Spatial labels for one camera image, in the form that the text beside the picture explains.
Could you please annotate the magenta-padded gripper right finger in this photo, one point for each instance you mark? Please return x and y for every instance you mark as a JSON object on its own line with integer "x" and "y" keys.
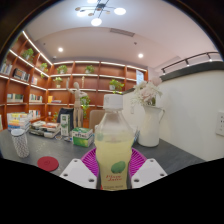
{"x": 148, "y": 173}

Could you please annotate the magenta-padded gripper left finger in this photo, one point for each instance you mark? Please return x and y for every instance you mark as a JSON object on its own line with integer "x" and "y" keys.
{"x": 78, "y": 173}

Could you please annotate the yellow juice bottle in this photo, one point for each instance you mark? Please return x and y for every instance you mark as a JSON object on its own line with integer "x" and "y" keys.
{"x": 113, "y": 150}

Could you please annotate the flat round red coaster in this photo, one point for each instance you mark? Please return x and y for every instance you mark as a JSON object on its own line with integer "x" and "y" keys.
{"x": 48, "y": 164}

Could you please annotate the green and white box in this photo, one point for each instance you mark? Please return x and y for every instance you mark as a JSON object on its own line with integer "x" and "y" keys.
{"x": 82, "y": 137}

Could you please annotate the white jug vase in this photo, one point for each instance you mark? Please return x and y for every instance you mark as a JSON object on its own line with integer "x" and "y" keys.
{"x": 149, "y": 128}

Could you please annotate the white and green carton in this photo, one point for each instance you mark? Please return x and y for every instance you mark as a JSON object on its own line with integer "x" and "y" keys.
{"x": 65, "y": 126}

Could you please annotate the dark book stack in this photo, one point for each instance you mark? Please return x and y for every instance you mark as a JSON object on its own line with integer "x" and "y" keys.
{"x": 45, "y": 129}

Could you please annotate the white cup with triangle pattern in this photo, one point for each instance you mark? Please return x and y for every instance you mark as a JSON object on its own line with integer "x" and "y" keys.
{"x": 20, "y": 145}

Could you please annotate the wooden artist mannequin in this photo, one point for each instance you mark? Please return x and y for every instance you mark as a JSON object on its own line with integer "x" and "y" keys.
{"x": 77, "y": 100}

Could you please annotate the round recessed ceiling spotlight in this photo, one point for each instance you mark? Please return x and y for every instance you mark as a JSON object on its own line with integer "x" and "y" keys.
{"x": 140, "y": 55}
{"x": 60, "y": 49}

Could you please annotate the ceiling air vent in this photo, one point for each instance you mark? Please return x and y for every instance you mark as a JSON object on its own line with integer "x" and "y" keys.
{"x": 122, "y": 32}

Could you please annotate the multi-bulb ceiling lamp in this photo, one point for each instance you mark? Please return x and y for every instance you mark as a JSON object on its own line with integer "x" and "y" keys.
{"x": 96, "y": 13}

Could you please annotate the white wall socket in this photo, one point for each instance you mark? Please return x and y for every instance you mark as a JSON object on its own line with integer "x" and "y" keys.
{"x": 220, "y": 123}

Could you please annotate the wooden wall shelf unit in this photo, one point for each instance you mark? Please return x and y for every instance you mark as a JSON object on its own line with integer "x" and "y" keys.
{"x": 100, "y": 83}

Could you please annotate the black track light rail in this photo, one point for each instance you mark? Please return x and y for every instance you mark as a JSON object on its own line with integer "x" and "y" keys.
{"x": 190, "y": 59}

